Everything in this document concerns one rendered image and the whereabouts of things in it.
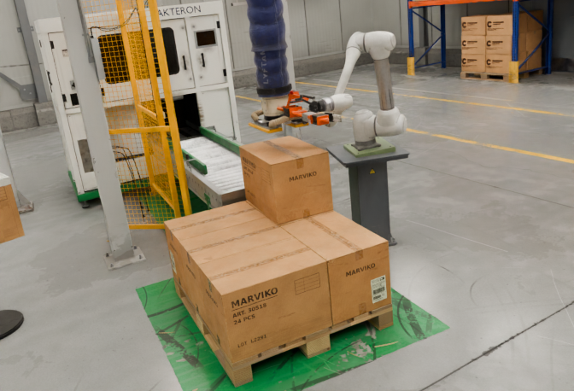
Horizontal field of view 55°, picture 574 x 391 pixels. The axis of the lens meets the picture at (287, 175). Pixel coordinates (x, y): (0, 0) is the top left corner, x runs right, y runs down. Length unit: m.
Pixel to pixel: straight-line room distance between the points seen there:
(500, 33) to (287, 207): 8.46
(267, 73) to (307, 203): 0.86
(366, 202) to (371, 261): 1.13
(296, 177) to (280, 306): 0.89
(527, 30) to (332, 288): 9.16
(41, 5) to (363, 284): 10.27
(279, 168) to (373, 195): 1.05
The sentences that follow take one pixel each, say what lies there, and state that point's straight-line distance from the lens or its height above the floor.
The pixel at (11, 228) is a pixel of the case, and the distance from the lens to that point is 3.90.
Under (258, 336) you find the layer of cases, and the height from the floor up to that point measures 0.24.
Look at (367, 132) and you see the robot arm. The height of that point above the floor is 0.91.
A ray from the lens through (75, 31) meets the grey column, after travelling 4.34.
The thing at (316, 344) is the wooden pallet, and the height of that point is 0.07.
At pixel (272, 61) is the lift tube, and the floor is 1.53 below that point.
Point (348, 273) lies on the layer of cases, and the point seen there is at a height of 0.43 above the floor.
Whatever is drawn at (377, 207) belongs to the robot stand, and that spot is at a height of 0.32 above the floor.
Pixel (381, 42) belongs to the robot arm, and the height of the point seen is 1.55.
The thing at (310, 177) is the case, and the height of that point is 0.80.
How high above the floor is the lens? 1.87
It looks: 18 degrees down
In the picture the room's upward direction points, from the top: 6 degrees counter-clockwise
